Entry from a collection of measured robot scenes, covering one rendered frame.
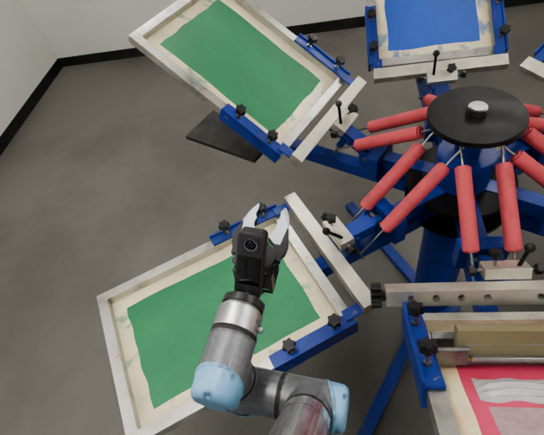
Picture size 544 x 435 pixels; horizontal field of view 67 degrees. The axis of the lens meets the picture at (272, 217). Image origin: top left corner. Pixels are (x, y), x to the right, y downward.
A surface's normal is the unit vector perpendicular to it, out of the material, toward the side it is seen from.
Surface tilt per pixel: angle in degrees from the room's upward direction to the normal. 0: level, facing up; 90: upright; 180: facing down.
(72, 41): 90
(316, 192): 0
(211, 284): 0
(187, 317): 0
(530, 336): 56
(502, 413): 32
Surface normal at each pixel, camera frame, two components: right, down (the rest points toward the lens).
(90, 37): -0.07, 0.78
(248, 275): -0.18, 0.36
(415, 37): -0.18, -0.12
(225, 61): 0.29, -0.35
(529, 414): -0.11, -0.94
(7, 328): -0.18, -0.63
